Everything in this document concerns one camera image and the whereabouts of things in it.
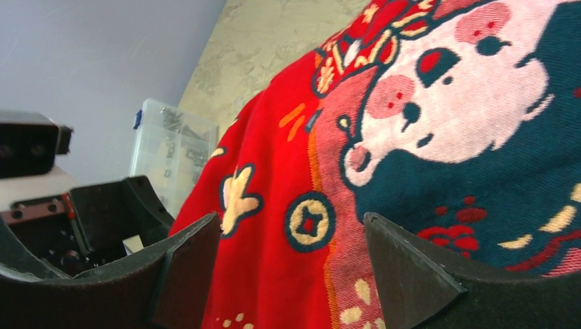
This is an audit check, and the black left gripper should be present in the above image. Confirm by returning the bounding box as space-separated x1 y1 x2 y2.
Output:
1 175 174 278

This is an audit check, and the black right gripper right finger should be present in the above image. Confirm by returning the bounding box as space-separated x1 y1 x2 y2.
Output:
364 212 580 328

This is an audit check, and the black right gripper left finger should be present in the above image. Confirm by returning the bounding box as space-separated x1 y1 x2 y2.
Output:
1 213 221 328

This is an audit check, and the red printed pillowcase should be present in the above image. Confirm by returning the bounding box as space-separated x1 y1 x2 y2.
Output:
171 1 580 328

